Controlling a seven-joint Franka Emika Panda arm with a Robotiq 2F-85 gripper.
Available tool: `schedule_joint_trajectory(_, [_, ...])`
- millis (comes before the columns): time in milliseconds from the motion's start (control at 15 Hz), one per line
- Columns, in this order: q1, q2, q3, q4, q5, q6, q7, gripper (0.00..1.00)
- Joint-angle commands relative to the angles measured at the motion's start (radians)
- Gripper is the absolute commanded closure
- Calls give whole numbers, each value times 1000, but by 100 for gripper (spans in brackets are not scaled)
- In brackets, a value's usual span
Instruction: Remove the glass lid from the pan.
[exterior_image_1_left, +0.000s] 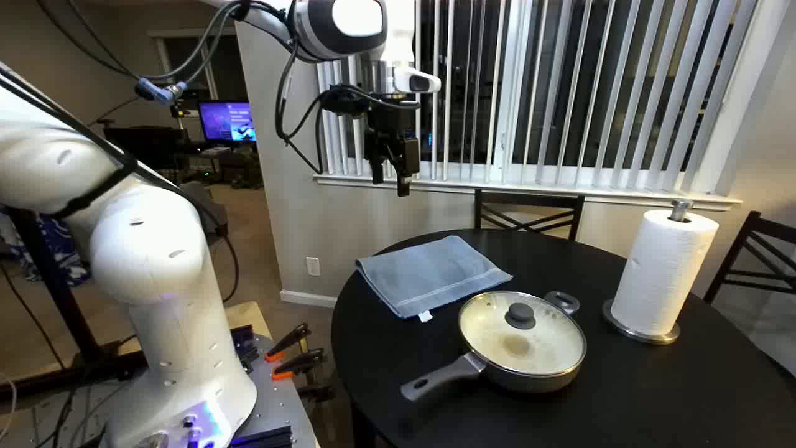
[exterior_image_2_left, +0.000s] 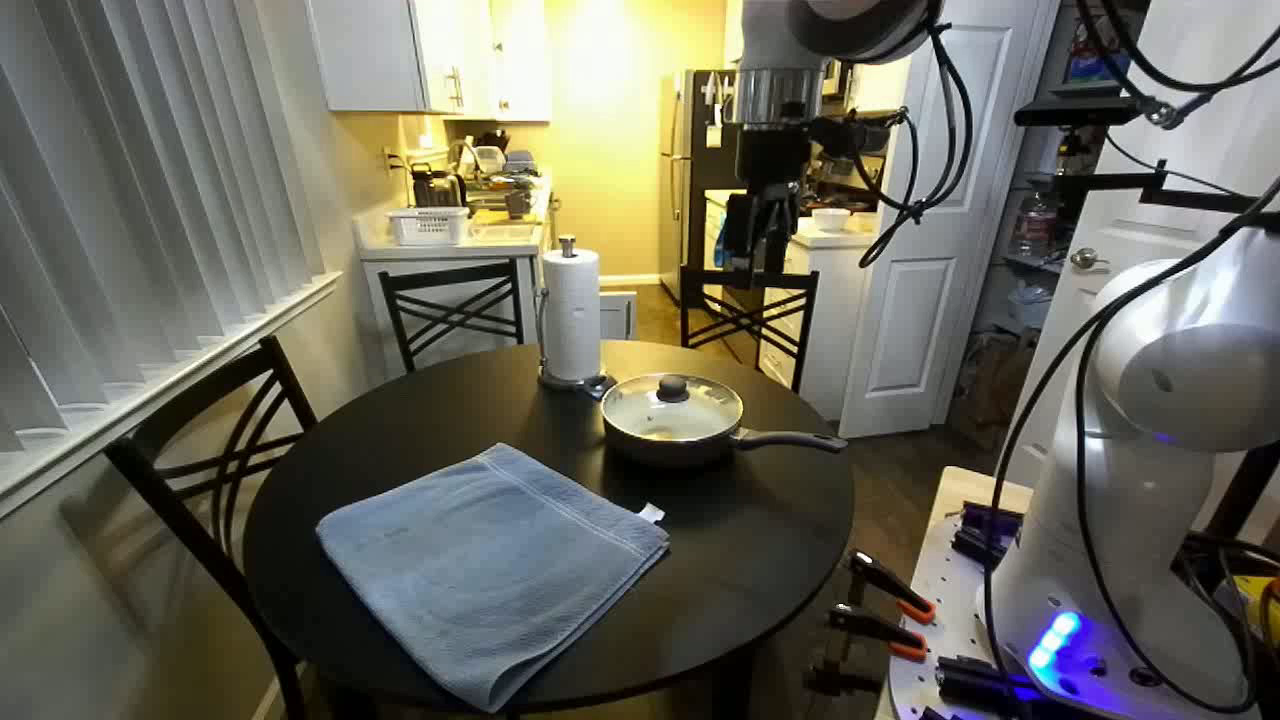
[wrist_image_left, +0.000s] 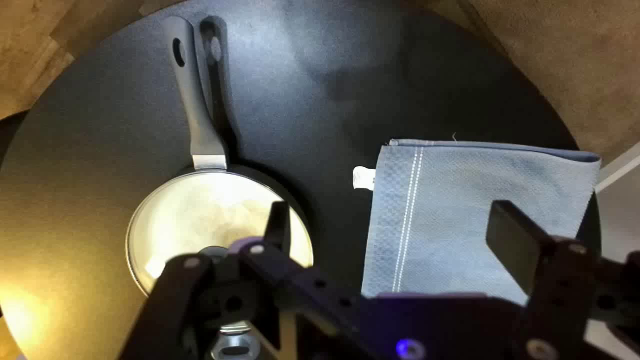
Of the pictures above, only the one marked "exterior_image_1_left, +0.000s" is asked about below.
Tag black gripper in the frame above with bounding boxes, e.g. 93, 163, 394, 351
363, 94, 422, 198

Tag glass lid with black knob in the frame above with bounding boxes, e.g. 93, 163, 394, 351
458, 288, 589, 380

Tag metal robot base platform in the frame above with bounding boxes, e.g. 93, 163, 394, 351
222, 323, 323, 448

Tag blue folded towel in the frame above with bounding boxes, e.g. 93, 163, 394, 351
354, 233, 514, 323

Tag black chair with crossed back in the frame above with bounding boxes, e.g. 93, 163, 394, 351
472, 186, 586, 244
701, 208, 796, 305

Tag lit computer monitor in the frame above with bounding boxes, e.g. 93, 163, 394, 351
196, 96, 258, 150

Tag black orange spring clamp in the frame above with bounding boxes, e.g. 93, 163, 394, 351
269, 345, 329, 385
263, 320, 314, 366

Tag white vertical window blinds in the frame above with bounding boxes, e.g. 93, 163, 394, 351
317, 0, 761, 193

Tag white paper towel roll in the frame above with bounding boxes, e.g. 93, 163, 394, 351
609, 206, 721, 339

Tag metal paper towel holder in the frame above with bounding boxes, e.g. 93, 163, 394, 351
599, 197, 696, 348

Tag blue patterned cloth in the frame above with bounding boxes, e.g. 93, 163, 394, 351
0, 213, 93, 290

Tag grey frying pan black handle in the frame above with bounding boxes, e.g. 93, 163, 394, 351
397, 288, 589, 405

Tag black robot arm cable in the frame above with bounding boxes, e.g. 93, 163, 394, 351
0, 0, 334, 219

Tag black metal stand frame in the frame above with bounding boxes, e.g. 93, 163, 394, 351
0, 205, 150, 399

